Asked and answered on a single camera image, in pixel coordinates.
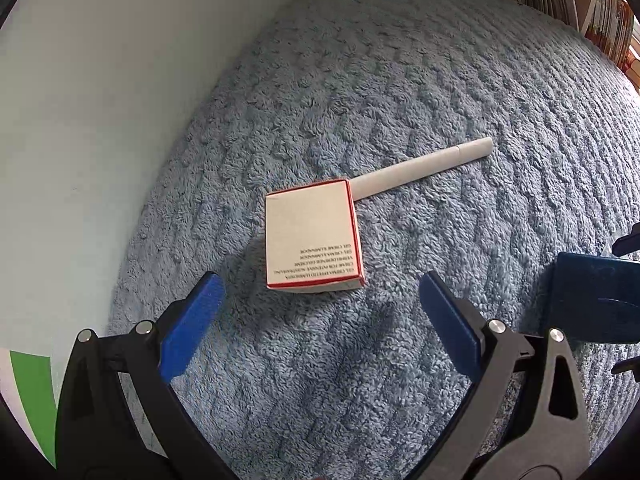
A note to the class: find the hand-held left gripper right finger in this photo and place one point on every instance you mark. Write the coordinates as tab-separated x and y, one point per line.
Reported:
447	325

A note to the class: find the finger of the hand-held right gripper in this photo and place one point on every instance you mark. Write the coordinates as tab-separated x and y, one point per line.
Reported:
629	242
630	363

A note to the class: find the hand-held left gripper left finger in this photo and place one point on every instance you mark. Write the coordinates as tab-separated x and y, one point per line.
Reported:
192	325

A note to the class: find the dark blue box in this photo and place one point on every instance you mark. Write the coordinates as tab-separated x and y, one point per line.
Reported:
585	285

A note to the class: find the white box with red edges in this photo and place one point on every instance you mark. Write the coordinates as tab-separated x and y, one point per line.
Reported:
310	235

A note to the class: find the white paper tube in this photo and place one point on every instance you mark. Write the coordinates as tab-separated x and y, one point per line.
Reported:
425	165

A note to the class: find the row of colourful books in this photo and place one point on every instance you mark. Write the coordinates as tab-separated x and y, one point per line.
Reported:
610	25

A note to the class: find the blue fleece blanket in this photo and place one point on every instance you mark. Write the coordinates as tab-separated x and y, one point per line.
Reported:
400	85

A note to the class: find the green striped wall poster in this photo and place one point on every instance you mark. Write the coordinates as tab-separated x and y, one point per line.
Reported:
35	400

